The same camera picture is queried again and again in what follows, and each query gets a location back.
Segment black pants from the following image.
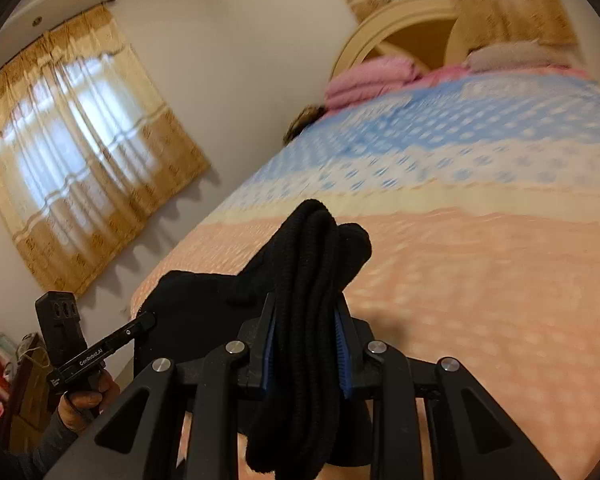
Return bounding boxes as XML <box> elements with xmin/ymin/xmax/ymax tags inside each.
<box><xmin>133</xmin><ymin>200</ymin><xmax>373</xmax><ymax>479</ymax></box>

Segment left hand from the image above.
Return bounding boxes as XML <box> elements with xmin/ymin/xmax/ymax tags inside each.
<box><xmin>57</xmin><ymin>370</ymin><xmax>120</xmax><ymax>434</ymax></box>

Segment polka dot bed cover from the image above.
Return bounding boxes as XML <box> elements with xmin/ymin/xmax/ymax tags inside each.
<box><xmin>131</xmin><ymin>73</ymin><xmax>600</xmax><ymax>479</ymax></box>

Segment beige side window curtain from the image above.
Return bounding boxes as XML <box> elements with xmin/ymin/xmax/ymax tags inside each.
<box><xmin>0</xmin><ymin>6</ymin><xmax>209</xmax><ymax>295</ymax></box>

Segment brown patterned cloth bundle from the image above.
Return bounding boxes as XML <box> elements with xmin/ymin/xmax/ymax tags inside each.
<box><xmin>283</xmin><ymin>105</ymin><xmax>327</xmax><ymax>145</ymax></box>

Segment folded pink blanket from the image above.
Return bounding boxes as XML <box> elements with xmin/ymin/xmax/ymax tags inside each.
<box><xmin>325</xmin><ymin>56</ymin><xmax>425</xmax><ymax>110</ymax></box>

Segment cream wooden headboard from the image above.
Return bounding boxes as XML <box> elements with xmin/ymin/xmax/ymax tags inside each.
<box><xmin>330</xmin><ymin>0</ymin><xmax>469</xmax><ymax>77</ymax></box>

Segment striped pillow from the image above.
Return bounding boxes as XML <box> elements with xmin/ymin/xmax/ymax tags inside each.
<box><xmin>465</xmin><ymin>41</ymin><xmax>571</xmax><ymax>73</ymax></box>

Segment black side curtain rod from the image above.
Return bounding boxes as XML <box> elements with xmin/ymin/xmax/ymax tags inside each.
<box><xmin>31</xmin><ymin>0</ymin><xmax>117</xmax><ymax>29</ymax></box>

